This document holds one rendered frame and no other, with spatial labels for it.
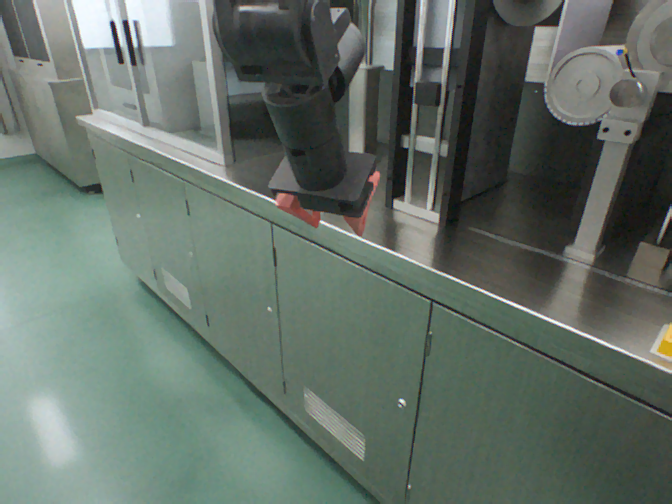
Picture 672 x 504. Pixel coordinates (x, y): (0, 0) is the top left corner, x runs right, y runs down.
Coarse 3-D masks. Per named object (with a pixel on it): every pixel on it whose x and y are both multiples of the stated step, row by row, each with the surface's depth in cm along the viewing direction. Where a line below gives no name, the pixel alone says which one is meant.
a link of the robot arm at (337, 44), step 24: (312, 0) 29; (312, 24) 29; (336, 24) 37; (312, 48) 30; (336, 48) 33; (360, 48) 40; (240, 72) 34; (264, 72) 34; (288, 72) 33; (312, 72) 33; (336, 72) 38; (336, 96) 40
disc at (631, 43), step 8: (656, 0) 61; (664, 0) 60; (648, 8) 62; (656, 8) 61; (640, 16) 63; (648, 16) 62; (632, 24) 64; (640, 24) 63; (632, 32) 64; (632, 40) 64; (624, 48) 65; (632, 48) 64; (632, 56) 65; (632, 64) 65; (640, 64) 64; (664, 80) 63; (664, 88) 63
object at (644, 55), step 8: (664, 8) 60; (656, 16) 61; (664, 16) 60; (648, 24) 62; (656, 24) 61; (640, 32) 63; (648, 32) 62; (640, 40) 63; (648, 40) 63; (640, 48) 64; (648, 48) 63; (640, 56) 64; (648, 56) 63; (648, 64) 63; (656, 64) 63; (664, 72) 62
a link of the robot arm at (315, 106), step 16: (336, 80) 39; (272, 96) 35; (288, 96) 35; (304, 96) 34; (320, 96) 35; (272, 112) 36; (288, 112) 35; (304, 112) 35; (320, 112) 36; (288, 128) 36; (304, 128) 36; (320, 128) 37; (336, 128) 39; (288, 144) 38; (304, 144) 37; (320, 144) 38
